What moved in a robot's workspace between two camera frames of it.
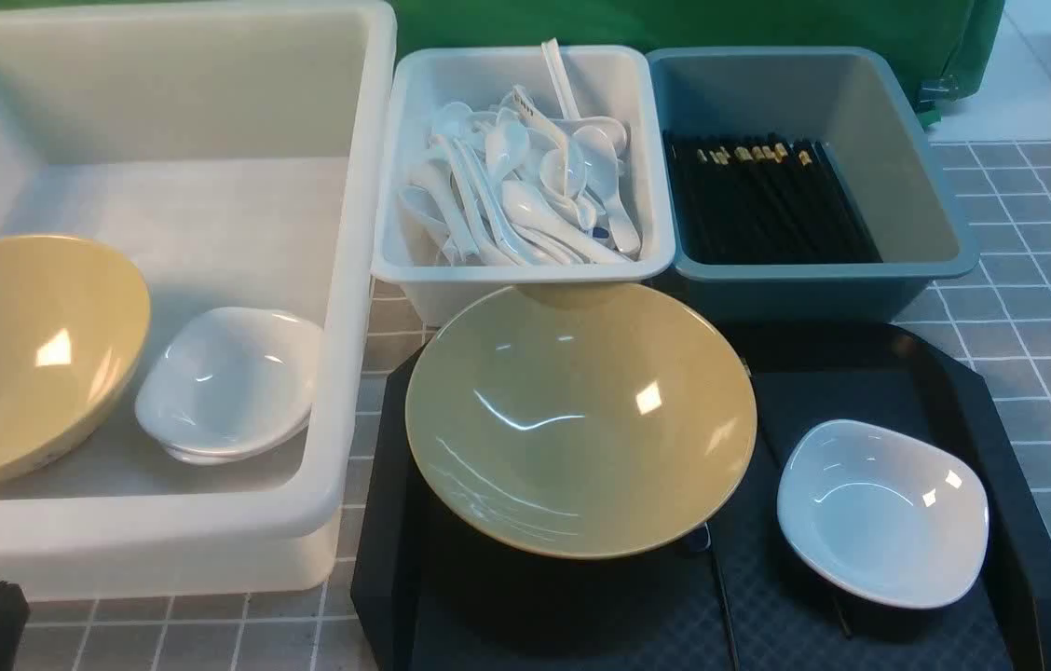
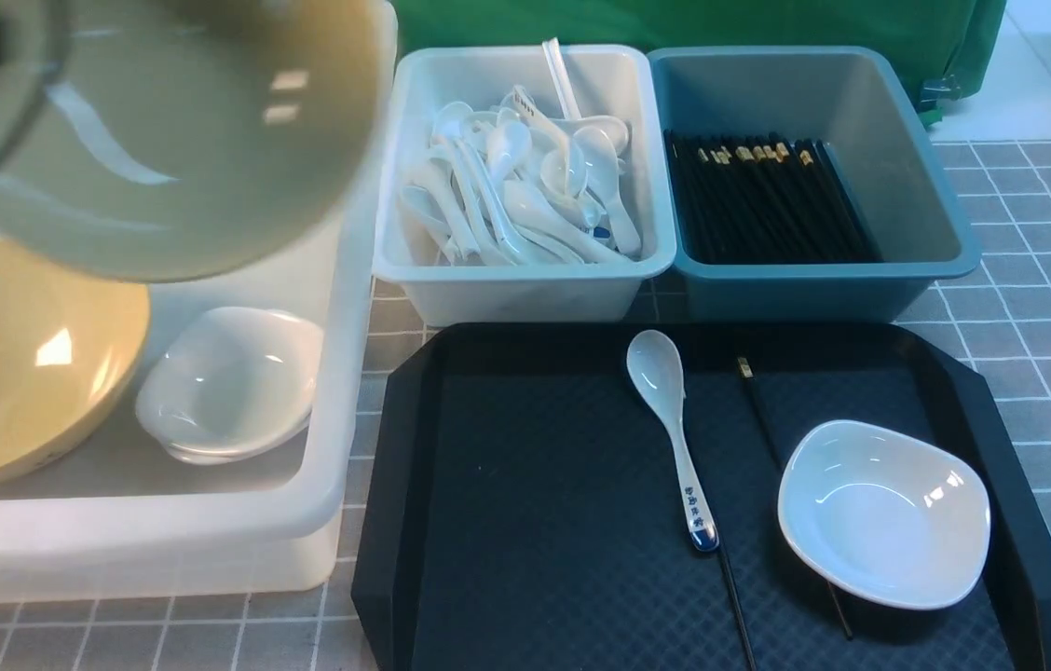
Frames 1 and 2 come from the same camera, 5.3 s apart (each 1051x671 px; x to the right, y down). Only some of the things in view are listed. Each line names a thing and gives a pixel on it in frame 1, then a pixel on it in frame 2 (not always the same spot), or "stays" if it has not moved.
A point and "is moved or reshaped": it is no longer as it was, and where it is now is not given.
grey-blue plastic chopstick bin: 808,186 stays
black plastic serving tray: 743,591 stays
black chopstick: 730,627 is moved or reshaped
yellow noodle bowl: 586,421 -> 116,140
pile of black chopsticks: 760,198 stays
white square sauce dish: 882,514 stays
